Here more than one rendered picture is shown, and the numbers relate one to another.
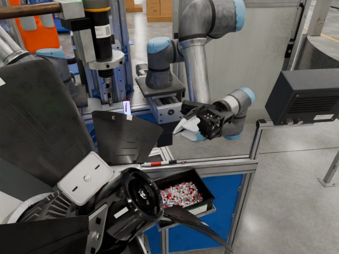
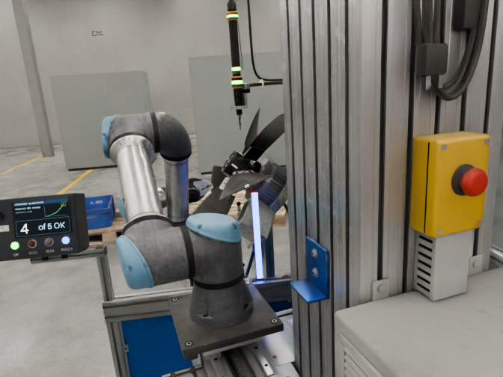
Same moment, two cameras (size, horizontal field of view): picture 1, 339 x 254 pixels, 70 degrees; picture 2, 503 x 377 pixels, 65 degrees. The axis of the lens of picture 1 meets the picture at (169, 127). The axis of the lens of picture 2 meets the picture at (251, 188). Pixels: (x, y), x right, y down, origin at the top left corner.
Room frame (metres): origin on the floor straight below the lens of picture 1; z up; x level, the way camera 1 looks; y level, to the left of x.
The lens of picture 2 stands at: (2.06, 0.15, 1.55)
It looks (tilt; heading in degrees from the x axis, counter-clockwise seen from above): 15 degrees down; 180
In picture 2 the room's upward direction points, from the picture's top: 4 degrees counter-clockwise
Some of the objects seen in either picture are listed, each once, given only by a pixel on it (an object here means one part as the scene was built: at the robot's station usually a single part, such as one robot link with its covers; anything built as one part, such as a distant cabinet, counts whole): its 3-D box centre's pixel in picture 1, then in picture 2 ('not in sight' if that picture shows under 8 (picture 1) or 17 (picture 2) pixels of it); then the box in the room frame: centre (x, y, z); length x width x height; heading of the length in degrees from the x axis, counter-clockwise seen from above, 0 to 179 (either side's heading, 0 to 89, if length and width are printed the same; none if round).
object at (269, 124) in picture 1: (285, 122); (69, 254); (0.83, -0.48, 1.04); 0.24 x 0.03 x 0.03; 97
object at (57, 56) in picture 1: (52, 63); not in sight; (1.06, 0.53, 1.20); 0.13 x 0.12 x 0.14; 163
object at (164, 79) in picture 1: (159, 74); (219, 290); (1.23, 0.06, 1.09); 0.15 x 0.15 x 0.10
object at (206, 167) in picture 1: (157, 171); (233, 294); (0.77, 0.05, 0.82); 0.90 x 0.04 x 0.08; 97
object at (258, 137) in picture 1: (257, 140); (105, 273); (0.82, -0.37, 0.96); 0.03 x 0.03 x 0.20; 7
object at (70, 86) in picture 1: (60, 86); not in sight; (1.07, 0.52, 1.09); 0.15 x 0.15 x 0.10
